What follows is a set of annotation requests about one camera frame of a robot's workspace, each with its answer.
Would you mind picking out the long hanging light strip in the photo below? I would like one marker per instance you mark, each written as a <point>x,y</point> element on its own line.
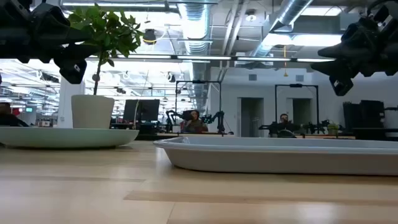
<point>202,57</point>

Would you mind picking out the wall air vent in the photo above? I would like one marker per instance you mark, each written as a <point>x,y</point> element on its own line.
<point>252,77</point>
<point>299,78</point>

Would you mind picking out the person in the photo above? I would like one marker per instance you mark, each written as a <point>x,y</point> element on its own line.
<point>283,124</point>
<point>194,124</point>
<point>6,116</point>

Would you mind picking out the silver smooth ventilation duct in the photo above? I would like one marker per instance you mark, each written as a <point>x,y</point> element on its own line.
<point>290,12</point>

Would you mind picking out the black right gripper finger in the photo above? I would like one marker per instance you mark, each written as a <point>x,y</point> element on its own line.
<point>342,51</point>
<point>340,76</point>

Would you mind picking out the grey door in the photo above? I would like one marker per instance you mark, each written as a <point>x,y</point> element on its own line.
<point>251,116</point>
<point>301,110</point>

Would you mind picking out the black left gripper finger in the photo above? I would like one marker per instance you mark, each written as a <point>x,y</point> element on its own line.
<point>73,62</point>
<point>53,28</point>

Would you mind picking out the black ceiling camera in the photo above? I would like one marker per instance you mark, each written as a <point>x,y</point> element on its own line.
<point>149,35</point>

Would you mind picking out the silver ribbed ventilation duct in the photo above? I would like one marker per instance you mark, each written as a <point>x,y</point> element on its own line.
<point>196,25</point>

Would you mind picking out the small green potted plant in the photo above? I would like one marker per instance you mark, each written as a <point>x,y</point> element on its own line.
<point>332,128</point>

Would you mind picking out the white plant pot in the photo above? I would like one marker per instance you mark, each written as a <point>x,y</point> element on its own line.
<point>92,112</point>

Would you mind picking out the grey chair back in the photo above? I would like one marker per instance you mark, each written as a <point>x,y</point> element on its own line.
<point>286,134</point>

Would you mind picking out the black gantry frame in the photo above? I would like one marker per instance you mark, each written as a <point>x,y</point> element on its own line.
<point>199,81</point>
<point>297,85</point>

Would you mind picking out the light green plate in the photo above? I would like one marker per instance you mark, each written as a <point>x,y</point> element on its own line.
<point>62,137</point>

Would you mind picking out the black computer monitor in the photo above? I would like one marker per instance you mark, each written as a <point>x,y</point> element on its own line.
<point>150,110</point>
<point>130,110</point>

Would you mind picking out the round ceiling fixture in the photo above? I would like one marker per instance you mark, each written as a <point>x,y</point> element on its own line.
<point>250,17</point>

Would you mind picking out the green leafy indoor tree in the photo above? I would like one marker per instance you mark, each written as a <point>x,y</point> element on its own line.
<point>105,31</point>

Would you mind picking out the grey plastic tray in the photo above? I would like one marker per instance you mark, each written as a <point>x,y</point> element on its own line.
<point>280,155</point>

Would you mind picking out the black equipment cabinet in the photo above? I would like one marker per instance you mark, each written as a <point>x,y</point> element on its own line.
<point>367,113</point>

